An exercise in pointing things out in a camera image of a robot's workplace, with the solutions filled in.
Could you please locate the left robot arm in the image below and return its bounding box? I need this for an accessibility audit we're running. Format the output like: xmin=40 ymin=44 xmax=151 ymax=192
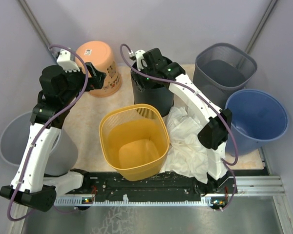
xmin=0 ymin=62 xmax=106 ymax=212

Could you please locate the white crumpled cloth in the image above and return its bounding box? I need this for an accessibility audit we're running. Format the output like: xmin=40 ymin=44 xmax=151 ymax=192
xmin=160 ymin=107 xmax=209 ymax=184

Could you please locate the blue round bin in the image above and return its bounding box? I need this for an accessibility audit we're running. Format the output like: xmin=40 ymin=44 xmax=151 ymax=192
xmin=226 ymin=89 xmax=289 ymax=156

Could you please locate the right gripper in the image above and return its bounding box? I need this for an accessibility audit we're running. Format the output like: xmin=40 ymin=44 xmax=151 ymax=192
xmin=131 ymin=63 xmax=156 ymax=93

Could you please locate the yellow slotted plastic basket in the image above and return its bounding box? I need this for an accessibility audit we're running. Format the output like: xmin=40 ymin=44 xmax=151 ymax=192
xmin=99 ymin=104 xmax=170 ymax=181

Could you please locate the black round bin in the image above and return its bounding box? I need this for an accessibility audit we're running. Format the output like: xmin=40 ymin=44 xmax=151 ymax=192
xmin=130 ymin=70 xmax=174 ymax=117

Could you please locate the aluminium frame rail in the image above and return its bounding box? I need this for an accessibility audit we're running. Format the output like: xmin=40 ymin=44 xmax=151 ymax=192
xmin=236 ymin=175 xmax=285 ymax=196

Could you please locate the black mounting rail base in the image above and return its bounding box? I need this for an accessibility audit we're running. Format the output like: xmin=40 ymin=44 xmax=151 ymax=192
xmin=68 ymin=172 xmax=235 ymax=202

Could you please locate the grey slotted cable duct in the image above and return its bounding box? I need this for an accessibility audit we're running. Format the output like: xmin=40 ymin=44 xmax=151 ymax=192
xmin=54 ymin=195 xmax=224 ymax=207

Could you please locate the peach plastic bucket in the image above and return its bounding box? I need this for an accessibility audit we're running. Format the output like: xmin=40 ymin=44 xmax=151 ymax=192
xmin=76 ymin=40 xmax=122 ymax=98

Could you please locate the grey mesh bin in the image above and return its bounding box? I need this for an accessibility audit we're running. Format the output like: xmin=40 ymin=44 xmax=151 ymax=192
xmin=193 ymin=43 xmax=257 ymax=108

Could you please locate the grey round bin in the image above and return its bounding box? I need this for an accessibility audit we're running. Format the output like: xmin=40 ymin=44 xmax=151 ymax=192
xmin=0 ymin=111 xmax=79 ymax=177

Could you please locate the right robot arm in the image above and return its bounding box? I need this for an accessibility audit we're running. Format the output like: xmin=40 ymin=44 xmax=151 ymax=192
xmin=130 ymin=48 xmax=232 ymax=195

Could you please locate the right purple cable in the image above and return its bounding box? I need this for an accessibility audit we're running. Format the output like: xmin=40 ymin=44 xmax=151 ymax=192
xmin=119 ymin=43 xmax=239 ymax=212

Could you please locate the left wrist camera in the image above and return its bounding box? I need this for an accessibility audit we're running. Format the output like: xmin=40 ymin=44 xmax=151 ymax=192
xmin=57 ymin=49 xmax=80 ymax=73

